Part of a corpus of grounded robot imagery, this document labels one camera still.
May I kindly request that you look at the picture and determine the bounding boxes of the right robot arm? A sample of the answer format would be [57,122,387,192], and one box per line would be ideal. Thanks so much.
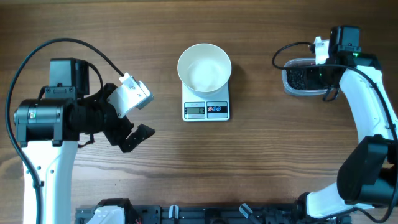
[304,26,397,221]

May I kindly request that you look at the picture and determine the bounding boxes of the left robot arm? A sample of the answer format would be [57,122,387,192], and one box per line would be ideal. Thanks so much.
[14,58,155,223]

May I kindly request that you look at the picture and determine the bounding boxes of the white digital kitchen scale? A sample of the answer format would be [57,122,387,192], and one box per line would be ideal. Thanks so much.
[182,83,230,122]

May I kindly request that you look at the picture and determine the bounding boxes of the white bowl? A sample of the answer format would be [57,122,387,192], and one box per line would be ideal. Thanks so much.
[177,43,232,96]

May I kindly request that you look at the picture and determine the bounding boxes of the black beans in container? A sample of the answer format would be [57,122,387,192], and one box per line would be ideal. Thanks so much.
[286,69,308,90]

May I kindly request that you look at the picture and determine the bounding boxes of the clear plastic container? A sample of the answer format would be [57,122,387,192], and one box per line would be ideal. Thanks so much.
[282,68,327,96]

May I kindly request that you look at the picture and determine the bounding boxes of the left black camera cable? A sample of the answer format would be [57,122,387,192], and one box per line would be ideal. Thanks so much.
[5,37,125,224]

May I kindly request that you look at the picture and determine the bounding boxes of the black camera cable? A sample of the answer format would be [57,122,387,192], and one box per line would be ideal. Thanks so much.
[272,41,398,223]
[5,37,125,224]

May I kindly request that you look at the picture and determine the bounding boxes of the right black camera cable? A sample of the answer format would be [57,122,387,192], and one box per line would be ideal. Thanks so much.
[272,41,398,223]

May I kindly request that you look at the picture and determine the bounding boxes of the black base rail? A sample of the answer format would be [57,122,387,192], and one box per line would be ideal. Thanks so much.
[75,198,352,224]

